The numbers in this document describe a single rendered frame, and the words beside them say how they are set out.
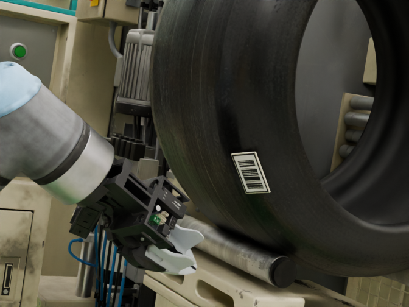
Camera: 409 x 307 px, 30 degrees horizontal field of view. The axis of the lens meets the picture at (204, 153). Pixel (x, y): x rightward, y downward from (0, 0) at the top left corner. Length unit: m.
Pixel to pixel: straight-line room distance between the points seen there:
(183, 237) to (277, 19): 0.31
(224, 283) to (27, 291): 0.68
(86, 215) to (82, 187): 0.10
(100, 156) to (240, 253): 0.36
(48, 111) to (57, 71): 0.87
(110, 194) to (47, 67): 0.85
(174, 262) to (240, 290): 0.16
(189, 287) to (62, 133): 0.48
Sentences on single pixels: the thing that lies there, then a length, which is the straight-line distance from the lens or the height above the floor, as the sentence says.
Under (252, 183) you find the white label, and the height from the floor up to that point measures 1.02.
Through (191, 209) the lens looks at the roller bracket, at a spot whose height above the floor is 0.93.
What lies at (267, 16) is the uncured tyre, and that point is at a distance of 0.99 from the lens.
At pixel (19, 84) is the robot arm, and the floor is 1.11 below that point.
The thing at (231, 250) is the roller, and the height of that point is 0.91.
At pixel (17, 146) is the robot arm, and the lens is 0.83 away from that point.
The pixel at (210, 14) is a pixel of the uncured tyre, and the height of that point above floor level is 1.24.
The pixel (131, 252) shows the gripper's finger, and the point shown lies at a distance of 0.95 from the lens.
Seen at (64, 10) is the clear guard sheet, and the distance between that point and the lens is 1.70.
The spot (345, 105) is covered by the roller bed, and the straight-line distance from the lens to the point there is 1.74.
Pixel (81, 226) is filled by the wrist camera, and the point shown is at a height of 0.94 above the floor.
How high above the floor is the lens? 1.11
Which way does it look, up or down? 3 degrees down
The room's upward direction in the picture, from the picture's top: 9 degrees clockwise
